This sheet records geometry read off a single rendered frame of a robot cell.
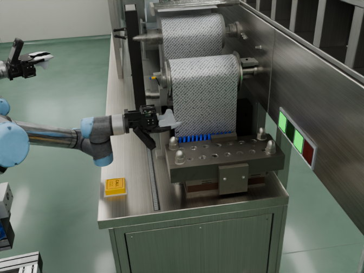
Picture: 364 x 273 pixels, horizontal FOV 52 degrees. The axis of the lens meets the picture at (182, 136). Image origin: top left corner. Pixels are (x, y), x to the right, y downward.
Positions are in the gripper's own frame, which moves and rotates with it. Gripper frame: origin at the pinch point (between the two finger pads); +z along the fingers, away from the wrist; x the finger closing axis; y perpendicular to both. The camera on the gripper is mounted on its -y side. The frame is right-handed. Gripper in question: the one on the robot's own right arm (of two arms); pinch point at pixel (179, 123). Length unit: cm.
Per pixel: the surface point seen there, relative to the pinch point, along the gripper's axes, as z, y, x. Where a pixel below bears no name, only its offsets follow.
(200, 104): 7.8, 7.1, -0.3
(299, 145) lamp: 29.4, 8.7, -36.8
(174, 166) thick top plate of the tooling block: -4.8, -6.0, -18.9
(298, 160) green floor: 111, -109, 118
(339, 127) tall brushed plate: 30, 23, -53
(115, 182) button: -25.9, -16.6, -9.2
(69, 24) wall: -120, -80, 556
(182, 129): 0.8, -2.7, -0.2
